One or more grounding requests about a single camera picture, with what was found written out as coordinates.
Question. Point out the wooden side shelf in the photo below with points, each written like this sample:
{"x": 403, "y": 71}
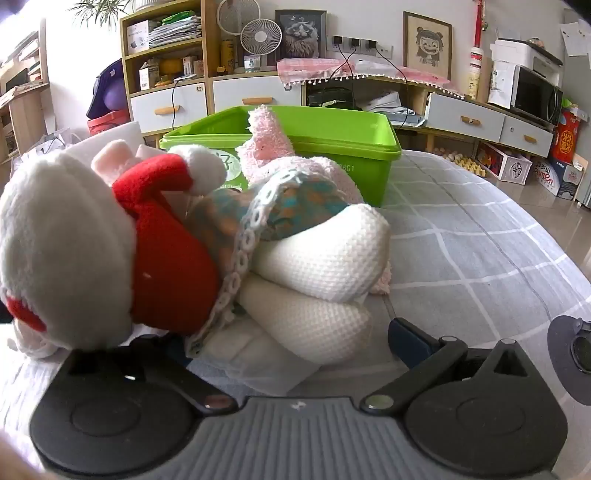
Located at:
{"x": 27, "y": 110}

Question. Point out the framed cat picture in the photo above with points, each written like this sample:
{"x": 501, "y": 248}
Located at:
{"x": 300, "y": 34}

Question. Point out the red and white santa plush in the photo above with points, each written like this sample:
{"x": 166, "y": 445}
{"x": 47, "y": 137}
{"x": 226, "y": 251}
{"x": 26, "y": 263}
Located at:
{"x": 175, "y": 258}

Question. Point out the yellow egg tray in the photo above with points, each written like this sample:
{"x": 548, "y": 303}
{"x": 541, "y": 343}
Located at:
{"x": 466, "y": 164}

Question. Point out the blue and white printed box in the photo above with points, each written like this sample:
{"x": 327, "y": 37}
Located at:
{"x": 549, "y": 177}

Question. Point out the white decorated bottle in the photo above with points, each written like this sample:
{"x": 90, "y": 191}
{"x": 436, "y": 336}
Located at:
{"x": 474, "y": 74}

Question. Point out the wooden shelf cabinet with drawers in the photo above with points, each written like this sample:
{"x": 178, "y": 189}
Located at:
{"x": 240, "y": 90}

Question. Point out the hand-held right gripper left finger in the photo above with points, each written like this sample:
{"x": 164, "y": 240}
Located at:
{"x": 175, "y": 369}

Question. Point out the black bag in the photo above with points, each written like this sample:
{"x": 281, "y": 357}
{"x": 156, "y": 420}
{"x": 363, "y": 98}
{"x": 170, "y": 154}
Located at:
{"x": 330, "y": 99}

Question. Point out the white printer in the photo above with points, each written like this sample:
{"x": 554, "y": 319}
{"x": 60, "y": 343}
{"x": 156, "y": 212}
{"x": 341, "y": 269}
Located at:
{"x": 517, "y": 53}

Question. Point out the pink fringed table cloth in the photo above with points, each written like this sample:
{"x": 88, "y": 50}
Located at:
{"x": 323, "y": 71}

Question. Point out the cream doll with floral dress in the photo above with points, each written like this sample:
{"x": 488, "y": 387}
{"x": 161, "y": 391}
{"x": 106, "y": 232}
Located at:
{"x": 295, "y": 207}

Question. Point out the red printed bucket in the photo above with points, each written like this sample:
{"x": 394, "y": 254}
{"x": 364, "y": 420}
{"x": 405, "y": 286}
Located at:
{"x": 108, "y": 123}

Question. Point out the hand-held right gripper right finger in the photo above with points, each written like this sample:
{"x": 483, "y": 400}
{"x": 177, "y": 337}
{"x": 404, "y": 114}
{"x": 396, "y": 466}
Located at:
{"x": 411, "y": 339}

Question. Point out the red printed gift box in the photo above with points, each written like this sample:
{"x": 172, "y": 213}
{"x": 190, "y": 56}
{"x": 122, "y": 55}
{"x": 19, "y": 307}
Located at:
{"x": 565, "y": 138}

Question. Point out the white carton on shelf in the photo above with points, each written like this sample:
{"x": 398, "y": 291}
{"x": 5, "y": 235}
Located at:
{"x": 137, "y": 36}

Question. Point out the green plastic bin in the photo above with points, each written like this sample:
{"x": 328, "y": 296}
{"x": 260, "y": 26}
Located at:
{"x": 369, "y": 175}

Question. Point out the wall socket row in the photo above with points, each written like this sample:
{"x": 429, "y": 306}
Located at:
{"x": 369, "y": 46}

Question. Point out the red hanging wall ornament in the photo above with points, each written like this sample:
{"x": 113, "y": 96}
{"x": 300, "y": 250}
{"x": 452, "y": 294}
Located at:
{"x": 478, "y": 23}

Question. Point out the grey round disc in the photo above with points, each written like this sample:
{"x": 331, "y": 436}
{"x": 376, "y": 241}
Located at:
{"x": 565, "y": 360}

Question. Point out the small white desk fan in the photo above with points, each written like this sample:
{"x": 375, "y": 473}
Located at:
{"x": 261, "y": 39}

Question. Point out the framed cartoon girl picture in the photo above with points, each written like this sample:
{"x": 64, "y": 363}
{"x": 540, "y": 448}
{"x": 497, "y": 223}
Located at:
{"x": 427, "y": 44}

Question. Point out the stack of papers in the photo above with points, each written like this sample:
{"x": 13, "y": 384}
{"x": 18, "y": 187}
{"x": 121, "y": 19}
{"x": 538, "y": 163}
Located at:
{"x": 175, "y": 30}

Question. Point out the white cardboard toy box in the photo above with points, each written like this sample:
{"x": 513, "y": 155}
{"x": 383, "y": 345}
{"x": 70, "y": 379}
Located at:
{"x": 515, "y": 170}

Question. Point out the pink plush toy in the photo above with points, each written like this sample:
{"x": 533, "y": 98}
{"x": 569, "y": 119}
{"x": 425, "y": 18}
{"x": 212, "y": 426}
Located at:
{"x": 268, "y": 138}

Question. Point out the low wooden console with drawers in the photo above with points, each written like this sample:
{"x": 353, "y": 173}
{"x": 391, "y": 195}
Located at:
{"x": 443, "y": 110}

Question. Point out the white paper bag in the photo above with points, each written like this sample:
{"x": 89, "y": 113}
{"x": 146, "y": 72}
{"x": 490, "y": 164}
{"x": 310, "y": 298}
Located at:
{"x": 51, "y": 143}

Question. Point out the large white desk fan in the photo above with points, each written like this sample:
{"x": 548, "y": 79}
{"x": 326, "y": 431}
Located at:
{"x": 238, "y": 14}

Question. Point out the grey checked blanket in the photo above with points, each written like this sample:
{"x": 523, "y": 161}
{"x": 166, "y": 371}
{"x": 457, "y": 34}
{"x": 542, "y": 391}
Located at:
{"x": 461, "y": 258}

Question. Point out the potted green plant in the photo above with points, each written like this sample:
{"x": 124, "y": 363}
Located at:
{"x": 99, "y": 7}

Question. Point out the white textured cloth bundle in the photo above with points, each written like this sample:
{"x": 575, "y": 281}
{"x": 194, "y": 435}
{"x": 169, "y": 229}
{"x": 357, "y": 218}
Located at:
{"x": 323, "y": 258}

